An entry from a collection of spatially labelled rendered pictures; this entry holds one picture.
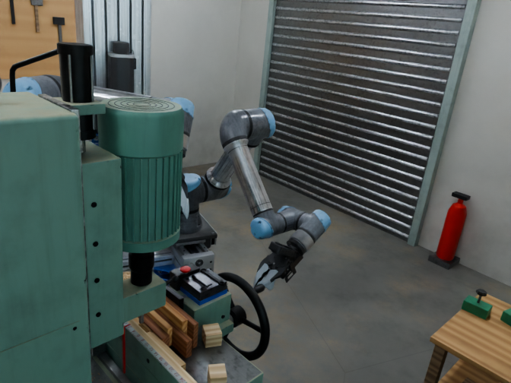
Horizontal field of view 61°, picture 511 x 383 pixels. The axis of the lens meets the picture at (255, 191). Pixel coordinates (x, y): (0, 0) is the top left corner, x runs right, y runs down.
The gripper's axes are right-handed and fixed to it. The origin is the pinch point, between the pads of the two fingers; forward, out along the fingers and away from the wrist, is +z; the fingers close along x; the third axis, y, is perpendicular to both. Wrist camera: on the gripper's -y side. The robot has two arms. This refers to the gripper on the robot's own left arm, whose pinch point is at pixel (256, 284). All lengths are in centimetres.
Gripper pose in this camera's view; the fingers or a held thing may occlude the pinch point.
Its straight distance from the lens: 141.9
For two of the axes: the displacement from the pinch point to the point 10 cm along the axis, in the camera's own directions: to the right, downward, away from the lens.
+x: -7.0, -3.3, 6.3
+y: 2.7, 7.0, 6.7
